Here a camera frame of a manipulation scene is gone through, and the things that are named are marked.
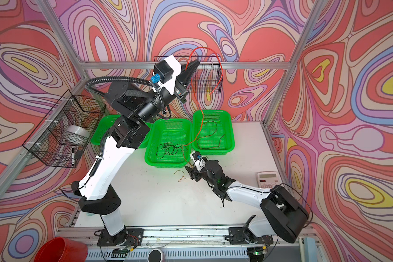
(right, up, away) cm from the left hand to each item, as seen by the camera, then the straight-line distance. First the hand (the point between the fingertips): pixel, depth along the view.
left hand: (194, 58), depth 39 cm
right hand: (-2, -34, +45) cm, 56 cm away
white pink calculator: (+40, -43, +50) cm, 77 cm away
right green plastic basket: (+11, -16, +73) cm, 75 cm away
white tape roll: (-54, -16, +34) cm, 66 cm away
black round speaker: (-17, -68, +26) cm, 74 cm away
